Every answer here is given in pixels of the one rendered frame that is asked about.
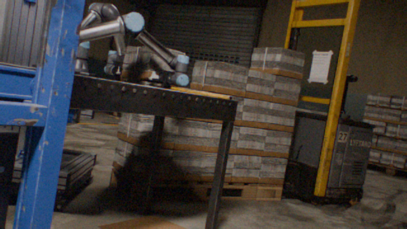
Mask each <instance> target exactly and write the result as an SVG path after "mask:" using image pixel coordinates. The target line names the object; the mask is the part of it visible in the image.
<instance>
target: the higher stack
mask: <svg viewBox="0 0 407 229"><path fill-rule="evenodd" d="M305 57H306V54H304V53H300V52H296V51H292V50H288V49H285V48H255V49H254V52H253V55H252V62H251V67H253V68H263V70H264V69H278V70H279V69H280V70H284V71H289V72H292V73H298V74H303V70H304V66H303V65H304V61H305ZM273 75H275V76H276V80H275V86H274V91H273V97H277V98H281V99H288V100H292V101H298V99H299V93H300V90H301V81H300V80H299V79H297V78H291V77H288V76H283V75H279V74H273ZM271 103H272V104H271V108H270V112H269V115H270V119H269V122H268V123H270V124H275V125H283V126H288V127H293V126H294V118H295V115H296V113H295V111H296V107H293V106H292V105H287V104H280V103H276V102H271ZM264 129H265V130H267V135H266V139H265V147H264V152H265V151H273V152H281V153H288V152H289V147H290V145H291V134H292V133H290V132H288V131H283V130H274V129H269V128H264ZM287 162H288V160H287V159H286V158H282V157H273V156H261V168H260V169H261V170H260V173H259V178H266V179H284V178H285V177H284V176H285V172H286V165H287ZM256 184H258V185H257V187H258V189H257V192H256V200H281V195H282V189H283V184H268V183H256Z"/></svg>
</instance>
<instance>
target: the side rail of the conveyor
mask: <svg viewBox="0 0 407 229"><path fill-rule="evenodd" d="M237 107H238V101H231V100H227V99H220V98H215V97H208V96H203V95H195V94H188V93H184V92H176V91H171V90H164V89H159V88H152V87H144V86H140V85H132V84H128V83H120V82H115V81H108V80H101V79H96V78H89V77H84V76H77V75H74V78H73V83H72V91H71V99H70V103H69V108H74V109H89V110H98V111H112V112H121V113H136V114H145V115H160V116H175V117H183V118H199V119H207V120H223V121H235V118H236V113H237Z"/></svg>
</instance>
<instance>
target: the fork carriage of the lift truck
mask: <svg viewBox="0 0 407 229"><path fill-rule="evenodd" d="M286 159H287V160H288V162H287V165H286V172H285V176H284V177H285V178H284V184H283V189H289V190H292V191H295V195H298V196H301V197H303V198H310V196H311V192H312V186H313V181H314V175H315V168H316V165H312V164H310V163H306V162H302V161H299V160H295V159H293V158H289V157H288V158H286Z"/></svg>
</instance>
